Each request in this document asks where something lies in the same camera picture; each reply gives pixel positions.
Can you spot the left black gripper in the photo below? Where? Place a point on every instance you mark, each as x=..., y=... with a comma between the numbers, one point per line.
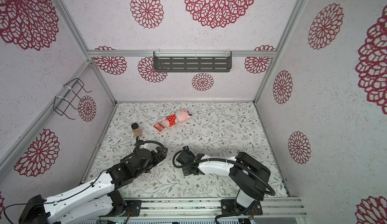
x=162, y=155

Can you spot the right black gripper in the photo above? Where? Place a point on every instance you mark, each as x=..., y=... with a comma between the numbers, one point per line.
x=184, y=172

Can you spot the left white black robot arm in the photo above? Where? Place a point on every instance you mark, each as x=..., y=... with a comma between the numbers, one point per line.
x=98, y=197

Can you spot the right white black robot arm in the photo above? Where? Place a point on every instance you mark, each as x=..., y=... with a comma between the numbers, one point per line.
x=246, y=172

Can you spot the brown spice jar black lid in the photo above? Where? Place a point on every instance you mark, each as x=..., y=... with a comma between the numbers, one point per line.
x=136, y=130

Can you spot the red playing card box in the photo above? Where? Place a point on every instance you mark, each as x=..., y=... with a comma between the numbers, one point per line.
x=159, y=127

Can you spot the pink plush pig toy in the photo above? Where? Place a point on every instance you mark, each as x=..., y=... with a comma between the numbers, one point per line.
x=176, y=117

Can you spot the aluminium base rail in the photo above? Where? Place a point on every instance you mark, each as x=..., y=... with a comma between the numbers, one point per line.
x=204, y=210

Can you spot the grey wall shelf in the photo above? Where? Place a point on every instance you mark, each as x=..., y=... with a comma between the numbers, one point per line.
x=192, y=63

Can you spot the black wire wall rack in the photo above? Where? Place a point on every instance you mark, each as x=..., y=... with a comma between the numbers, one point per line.
x=72, y=92

